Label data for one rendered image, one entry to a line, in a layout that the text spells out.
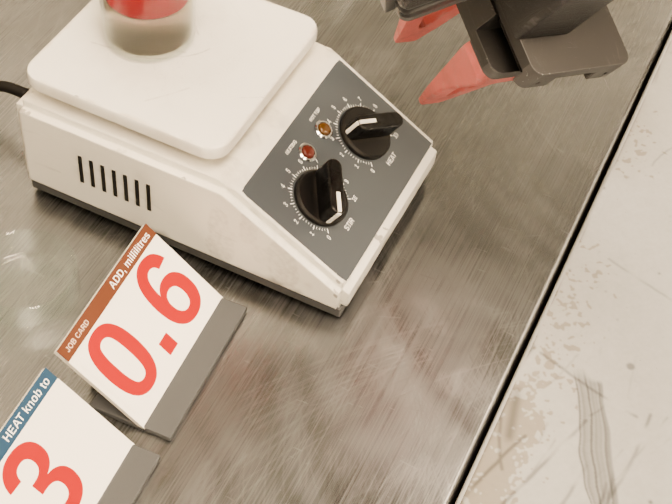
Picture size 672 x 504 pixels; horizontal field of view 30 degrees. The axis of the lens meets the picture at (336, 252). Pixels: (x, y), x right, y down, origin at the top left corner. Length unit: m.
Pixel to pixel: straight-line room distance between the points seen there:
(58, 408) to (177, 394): 0.07
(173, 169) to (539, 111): 0.26
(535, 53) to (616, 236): 0.21
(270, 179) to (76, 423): 0.16
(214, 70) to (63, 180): 0.11
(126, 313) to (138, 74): 0.13
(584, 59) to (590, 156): 0.22
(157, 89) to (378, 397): 0.20
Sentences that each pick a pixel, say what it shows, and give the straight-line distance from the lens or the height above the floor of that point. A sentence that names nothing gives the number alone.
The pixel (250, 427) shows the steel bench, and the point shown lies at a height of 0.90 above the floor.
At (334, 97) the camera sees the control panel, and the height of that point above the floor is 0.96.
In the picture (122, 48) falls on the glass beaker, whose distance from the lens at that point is 0.67.
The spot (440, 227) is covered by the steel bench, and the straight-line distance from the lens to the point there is 0.72.
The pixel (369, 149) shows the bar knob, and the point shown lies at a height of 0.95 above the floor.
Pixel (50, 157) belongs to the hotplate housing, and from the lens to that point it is 0.70.
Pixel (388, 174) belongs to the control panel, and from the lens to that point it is 0.70.
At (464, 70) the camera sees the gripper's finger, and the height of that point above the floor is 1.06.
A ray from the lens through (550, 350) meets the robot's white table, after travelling 0.68.
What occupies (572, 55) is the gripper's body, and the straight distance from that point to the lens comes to 0.57.
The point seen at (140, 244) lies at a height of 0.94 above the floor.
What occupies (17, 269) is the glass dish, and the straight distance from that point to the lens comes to 0.70.
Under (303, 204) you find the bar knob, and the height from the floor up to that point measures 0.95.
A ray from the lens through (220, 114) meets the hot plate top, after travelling 0.65.
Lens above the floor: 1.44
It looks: 50 degrees down
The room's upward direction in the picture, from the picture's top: 7 degrees clockwise
